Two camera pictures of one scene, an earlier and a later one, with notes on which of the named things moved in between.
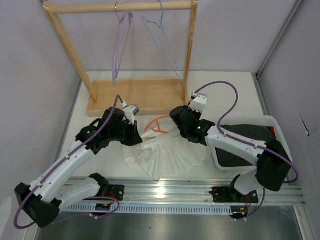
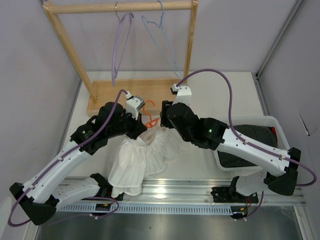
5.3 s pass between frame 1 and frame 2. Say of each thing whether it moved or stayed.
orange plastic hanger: moved
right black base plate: stayed
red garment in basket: stayed
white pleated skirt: moved
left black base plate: stayed
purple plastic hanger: stayed
